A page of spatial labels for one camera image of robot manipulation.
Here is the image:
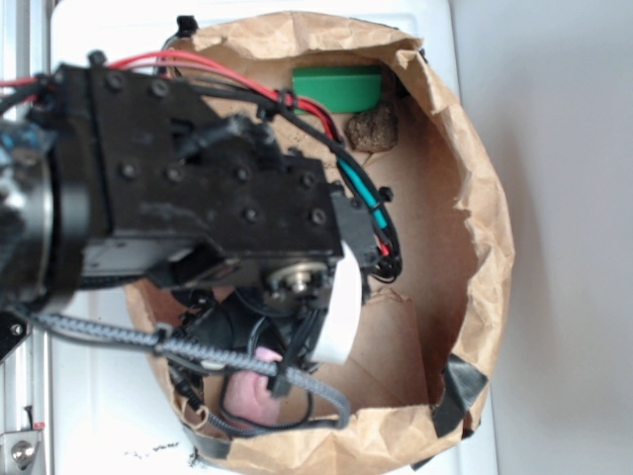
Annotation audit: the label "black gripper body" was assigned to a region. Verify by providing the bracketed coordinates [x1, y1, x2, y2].
[49, 65, 380, 315]

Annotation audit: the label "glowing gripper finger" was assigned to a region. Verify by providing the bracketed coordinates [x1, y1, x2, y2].
[311, 241, 363, 365]

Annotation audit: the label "pink plush bunny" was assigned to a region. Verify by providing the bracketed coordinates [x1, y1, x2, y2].
[222, 370, 281, 428]

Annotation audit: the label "brown paper bag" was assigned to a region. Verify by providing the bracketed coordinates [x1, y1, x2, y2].
[150, 12, 515, 474]

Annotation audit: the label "black tape piece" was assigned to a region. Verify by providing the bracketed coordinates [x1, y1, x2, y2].
[432, 354, 489, 437]

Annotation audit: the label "green plastic block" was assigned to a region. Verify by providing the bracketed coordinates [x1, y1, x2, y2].
[292, 65, 382, 113]

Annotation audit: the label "brown rock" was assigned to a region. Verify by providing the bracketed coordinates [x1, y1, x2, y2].
[345, 102, 398, 153]

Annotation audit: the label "red wires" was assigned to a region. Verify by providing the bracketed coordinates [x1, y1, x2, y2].
[0, 51, 347, 144]

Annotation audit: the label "grey braided cable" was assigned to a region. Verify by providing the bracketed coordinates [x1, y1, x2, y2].
[29, 311, 352, 439]

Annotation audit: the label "aluminium frame rail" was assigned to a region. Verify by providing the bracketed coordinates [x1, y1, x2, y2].
[0, 0, 53, 475]

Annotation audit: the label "metal corner bracket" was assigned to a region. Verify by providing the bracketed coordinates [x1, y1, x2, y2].
[1, 430, 42, 475]

